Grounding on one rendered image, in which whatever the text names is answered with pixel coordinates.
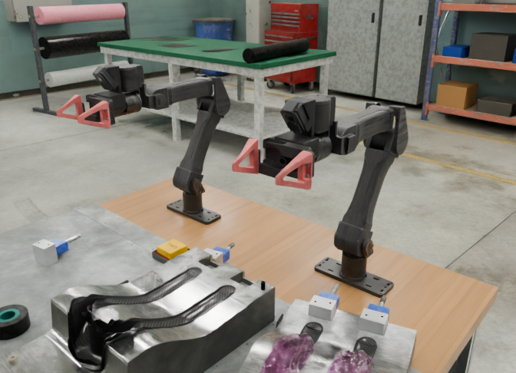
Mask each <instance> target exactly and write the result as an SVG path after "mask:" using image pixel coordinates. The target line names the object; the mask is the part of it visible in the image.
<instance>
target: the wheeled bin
mask: <svg viewBox="0 0 516 373"><path fill-rule="evenodd" d="M235 21H236V19H234V18H195V19H194V20H192V23H194V24H195V30H196V36H197V38H210V39H217V40H225V41H232V32H233V23H234V22H235ZM193 71H194V73H195V74H210V75H221V74H228V73H227V72H222V71H213V70H208V69H202V68H193Z"/></svg>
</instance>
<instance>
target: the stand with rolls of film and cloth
mask: <svg viewBox="0 0 516 373"><path fill-rule="evenodd" d="M122 3H123V5H122V4H103V5H66V6H46V7H36V8H35V10H34V9H33V6H31V5H29V6H27V10H28V19H29V24H30V29H31V38H32V43H33V48H34V53H35V61H36V66H37V71H38V79H39V84H40V89H41V98H42V103H43V108H40V107H34V108H33V111H36V112H39V113H43V114H50V115H53V116H57V113H56V111H51V110H49V105H48V95H47V91H46V86H45V83H46V84H47V85H48V86H49V87H55V86H60V85H64V84H72V83H76V82H81V81H88V80H93V79H96V78H95V77H94V76H93V72H94V71H95V69H96V68H97V67H98V66H102V65H105V64H96V65H91V66H86V67H80V68H72V69H67V70H61V71H53V72H47V73H46V74H45V76H44V72H43V67H42V62H41V57H43V58H44V59H51V58H62V57H67V56H74V55H80V54H90V53H96V52H101V49H100V47H99V46H98V44H97V42H105V41H120V40H129V39H131V31H130V22H129V14H128V5H127V2H122ZM122 18H124V27H125V30H123V29H121V30H113V31H97V32H88V33H80V34H72V35H56V36H48V37H40V38H39V39H38V33H37V28H36V24H35V21H36V22H37V23H38V24H39V25H48V24H59V23H70V22H81V21H101V20H112V19H122ZM127 58H128V61H116V62H112V63H113V65H116V66H117V65H123V64H133V58H130V57H127Z"/></svg>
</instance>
